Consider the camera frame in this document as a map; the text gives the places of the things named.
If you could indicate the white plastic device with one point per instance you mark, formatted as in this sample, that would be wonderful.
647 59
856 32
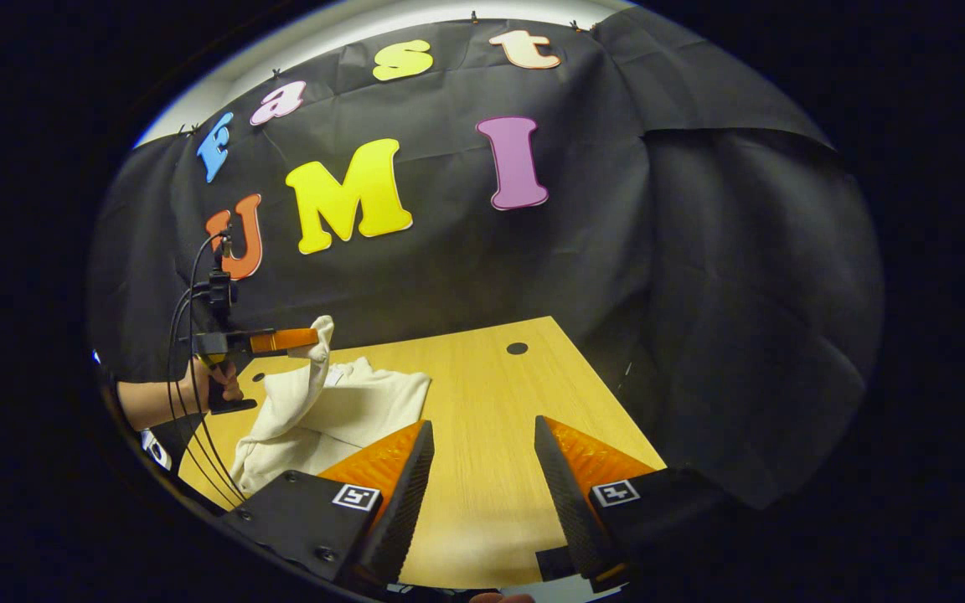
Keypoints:
156 450

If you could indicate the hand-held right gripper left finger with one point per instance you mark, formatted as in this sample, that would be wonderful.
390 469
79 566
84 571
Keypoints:
407 494

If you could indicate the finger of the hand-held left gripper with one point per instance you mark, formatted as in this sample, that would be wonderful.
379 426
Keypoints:
286 340

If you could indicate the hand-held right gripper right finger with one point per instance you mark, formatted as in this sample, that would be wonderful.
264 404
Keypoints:
562 494

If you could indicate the black backdrop cloth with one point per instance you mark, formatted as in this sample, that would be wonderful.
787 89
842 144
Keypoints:
700 293

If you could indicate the cream white sweatshirt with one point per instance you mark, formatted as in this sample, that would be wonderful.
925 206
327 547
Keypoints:
340 410

